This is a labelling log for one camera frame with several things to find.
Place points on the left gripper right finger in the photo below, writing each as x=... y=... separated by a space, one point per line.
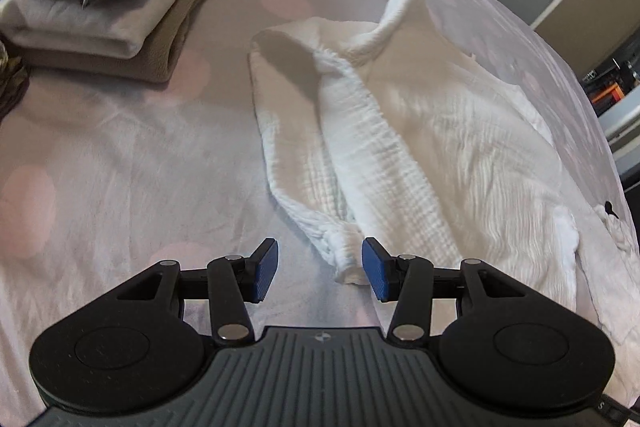
x=407 y=281

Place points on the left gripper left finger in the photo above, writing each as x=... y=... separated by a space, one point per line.
x=232 y=282

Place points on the white crinkle muslin garment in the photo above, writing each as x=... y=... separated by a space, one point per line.
x=387 y=130

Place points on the pile of white clothes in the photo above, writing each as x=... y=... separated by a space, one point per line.
x=609 y=257

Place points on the pink dotted grey bedsheet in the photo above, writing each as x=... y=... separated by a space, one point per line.
x=102 y=177

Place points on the folded beige knit sweater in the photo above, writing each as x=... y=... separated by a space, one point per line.
x=154 y=63

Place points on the folded white sweater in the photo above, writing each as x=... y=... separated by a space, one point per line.
x=115 y=28

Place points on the striped olive garment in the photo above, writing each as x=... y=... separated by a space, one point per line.
x=14 y=81

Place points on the cream bedroom door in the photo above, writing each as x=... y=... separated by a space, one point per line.
x=586 y=32

